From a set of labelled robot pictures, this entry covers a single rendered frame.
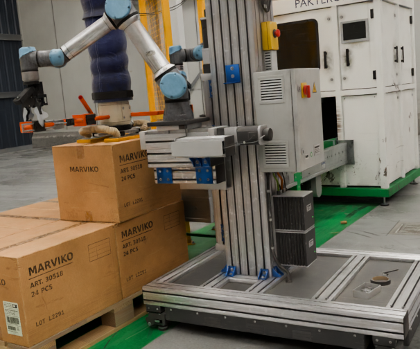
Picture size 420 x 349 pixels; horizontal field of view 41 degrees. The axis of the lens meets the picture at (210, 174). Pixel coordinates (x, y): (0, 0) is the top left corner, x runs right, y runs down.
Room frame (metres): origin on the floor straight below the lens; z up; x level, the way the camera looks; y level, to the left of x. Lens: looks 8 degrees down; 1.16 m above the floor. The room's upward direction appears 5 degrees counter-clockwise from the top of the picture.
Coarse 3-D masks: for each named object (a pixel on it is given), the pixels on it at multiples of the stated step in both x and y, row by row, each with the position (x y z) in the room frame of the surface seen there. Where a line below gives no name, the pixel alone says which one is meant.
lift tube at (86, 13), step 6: (84, 0) 3.08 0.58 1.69; (90, 0) 3.05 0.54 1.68; (96, 0) 3.05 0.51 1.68; (102, 0) 3.05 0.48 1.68; (84, 6) 3.09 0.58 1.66; (90, 6) 3.06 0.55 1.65; (96, 6) 3.05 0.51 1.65; (102, 6) 3.05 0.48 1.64; (84, 12) 3.11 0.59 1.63; (90, 12) 3.06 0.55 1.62; (96, 12) 3.05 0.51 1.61; (102, 12) 3.04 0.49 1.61; (84, 18) 3.10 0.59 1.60
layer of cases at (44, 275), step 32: (0, 224) 3.03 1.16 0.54; (32, 224) 2.96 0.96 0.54; (64, 224) 2.88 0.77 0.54; (96, 224) 2.82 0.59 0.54; (128, 224) 2.89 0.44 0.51; (160, 224) 3.10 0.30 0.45; (0, 256) 2.36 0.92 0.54; (32, 256) 2.37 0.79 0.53; (64, 256) 2.52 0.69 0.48; (96, 256) 2.68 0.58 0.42; (128, 256) 2.86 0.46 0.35; (160, 256) 3.08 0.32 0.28; (0, 288) 2.38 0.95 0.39; (32, 288) 2.35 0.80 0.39; (64, 288) 2.50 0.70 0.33; (96, 288) 2.66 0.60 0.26; (128, 288) 2.84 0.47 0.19; (0, 320) 2.40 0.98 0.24; (32, 320) 2.33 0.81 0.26; (64, 320) 2.48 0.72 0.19
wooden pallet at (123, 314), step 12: (132, 300) 2.86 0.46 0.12; (108, 312) 2.76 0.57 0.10; (120, 312) 2.77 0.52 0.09; (132, 312) 2.85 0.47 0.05; (144, 312) 2.92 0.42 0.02; (84, 324) 2.57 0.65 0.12; (108, 324) 2.77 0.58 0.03; (120, 324) 2.76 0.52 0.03; (60, 336) 2.44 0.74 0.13; (84, 336) 2.67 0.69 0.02; (96, 336) 2.65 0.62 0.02; (108, 336) 2.69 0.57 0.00; (0, 348) 2.41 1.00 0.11; (12, 348) 2.36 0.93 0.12; (24, 348) 2.32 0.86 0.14; (36, 348) 2.33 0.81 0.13; (48, 348) 2.38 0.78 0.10; (60, 348) 2.55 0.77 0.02; (72, 348) 2.54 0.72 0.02; (84, 348) 2.55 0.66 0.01
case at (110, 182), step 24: (72, 144) 3.02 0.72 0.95; (96, 144) 2.89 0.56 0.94; (120, 144) 2.86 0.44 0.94; (72, 168) 2.93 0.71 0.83; (96, 168) 2.85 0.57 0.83; (120, 168) 2.84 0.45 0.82; (144, 168) 3.02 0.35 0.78; (72, 192) 2.94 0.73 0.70; (96, 192) 2.86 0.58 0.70; (120, 192) 2.83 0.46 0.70; (144, 192) 3.01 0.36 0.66; (168, 192) 3.21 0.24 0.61; (72, 216) 2.95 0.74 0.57; (96, 216) 2.87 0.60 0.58; (120, 216) 2.81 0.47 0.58
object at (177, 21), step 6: (174, 0) 6.79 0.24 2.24; (180, 0) 6.86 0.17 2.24; (180, 6) 6.85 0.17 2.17; (174, 12) 6.80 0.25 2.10; (180, 12) 6.84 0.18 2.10; (174, 18) 6.80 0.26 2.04; (180, 18) 6.83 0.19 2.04; (174, 24) 6.81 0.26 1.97; (180, 24) 6.82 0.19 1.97; (174, 30) 6.81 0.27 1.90; (180, 30) 6.81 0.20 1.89; (174, 36) 6.82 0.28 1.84; (180, 36) 6.80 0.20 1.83; (174, 42) 6.82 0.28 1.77; (180, 42) 6.79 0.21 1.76; (186, 66) 6.86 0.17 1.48; (186, 72) 6.85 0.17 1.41
